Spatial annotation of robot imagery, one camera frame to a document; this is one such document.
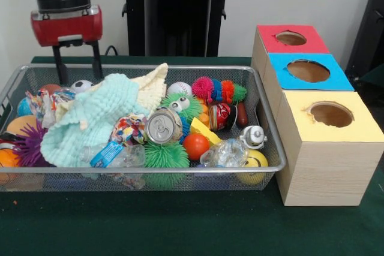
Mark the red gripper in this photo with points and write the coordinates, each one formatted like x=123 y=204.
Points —
x=66 y=28

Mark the mint waffle cloth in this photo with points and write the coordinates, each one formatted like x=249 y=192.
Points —
x=90 y=121

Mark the cream waffle cloth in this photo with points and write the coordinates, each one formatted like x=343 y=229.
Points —
x=151 y=88

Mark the multicolour spiky caterpillar toy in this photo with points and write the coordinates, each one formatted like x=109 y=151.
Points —
x=205 y=86

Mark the wooden box with three holes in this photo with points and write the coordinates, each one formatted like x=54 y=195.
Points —
x=330 y=172

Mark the small colourful crumpled paper ball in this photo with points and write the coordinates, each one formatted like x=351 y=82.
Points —
x=130 y=127

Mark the crushed bottle with blue label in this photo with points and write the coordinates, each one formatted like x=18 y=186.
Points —
x=120 y=155

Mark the silver drink can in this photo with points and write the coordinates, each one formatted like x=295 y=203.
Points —
x=163 y=127

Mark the green spiky ball with eyes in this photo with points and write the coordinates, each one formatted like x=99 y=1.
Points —
x=192 y=106

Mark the plain green spiky ball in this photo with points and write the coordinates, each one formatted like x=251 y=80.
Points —
x=166 y=155

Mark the red-orange ball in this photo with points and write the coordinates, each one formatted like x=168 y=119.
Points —
x=195 y=146

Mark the dark green table cloth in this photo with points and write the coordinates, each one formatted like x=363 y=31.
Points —
x=375 y=77
x=180 y=226

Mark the black stand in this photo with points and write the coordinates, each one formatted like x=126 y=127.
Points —
x=369 y=28

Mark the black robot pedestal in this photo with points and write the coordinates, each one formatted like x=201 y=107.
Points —
x=180 y=13

